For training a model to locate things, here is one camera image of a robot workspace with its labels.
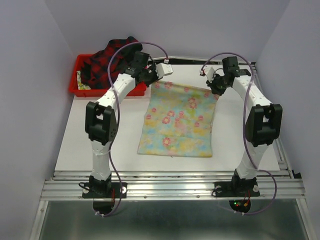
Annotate pastel floral skirt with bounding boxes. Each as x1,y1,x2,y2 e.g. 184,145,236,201
137,81,219,158

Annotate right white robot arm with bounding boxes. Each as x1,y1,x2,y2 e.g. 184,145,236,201
204,56,283,198

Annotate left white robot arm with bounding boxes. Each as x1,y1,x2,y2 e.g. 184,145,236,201
79,51,158,199

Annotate red plastic bin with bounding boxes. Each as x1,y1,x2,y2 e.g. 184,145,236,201
68,54,147,98

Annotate red black plaid skirt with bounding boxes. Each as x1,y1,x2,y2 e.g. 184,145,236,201
80,36,143,90

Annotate yellow floral cloth in bin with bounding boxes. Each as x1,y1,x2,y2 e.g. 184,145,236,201
76,70,91,91

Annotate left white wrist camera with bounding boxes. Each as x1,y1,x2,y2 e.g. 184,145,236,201
155,63,174,79

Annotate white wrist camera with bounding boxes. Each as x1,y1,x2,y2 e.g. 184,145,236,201
155,63,174,79
199,66,216,83

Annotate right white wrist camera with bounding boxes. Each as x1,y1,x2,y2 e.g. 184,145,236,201
199,66,216,83

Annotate aluminium right rail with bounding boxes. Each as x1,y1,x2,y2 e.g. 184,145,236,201
250,61,302,180

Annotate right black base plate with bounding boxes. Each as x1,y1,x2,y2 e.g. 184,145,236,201
211,181,260,198

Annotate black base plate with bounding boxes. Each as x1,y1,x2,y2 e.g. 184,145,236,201
78,182,128,199
211,181,260,198

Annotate aluminium front rail frame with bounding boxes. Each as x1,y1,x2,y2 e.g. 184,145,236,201
30,168,317,240

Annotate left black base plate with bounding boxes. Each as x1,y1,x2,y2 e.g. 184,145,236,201
78,182,128,199

